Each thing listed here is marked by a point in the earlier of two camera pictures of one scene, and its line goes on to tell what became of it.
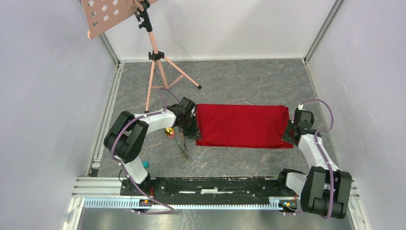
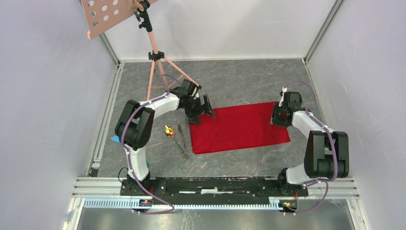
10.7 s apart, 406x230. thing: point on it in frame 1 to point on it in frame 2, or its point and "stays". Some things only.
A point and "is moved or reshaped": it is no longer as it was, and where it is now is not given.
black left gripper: (194, 133) to (192, 117)
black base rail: (208, 188) stays
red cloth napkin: (242, 125) is moved or reshaped
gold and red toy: (170, 132) stays
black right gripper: (285, 136) to (275, 120)
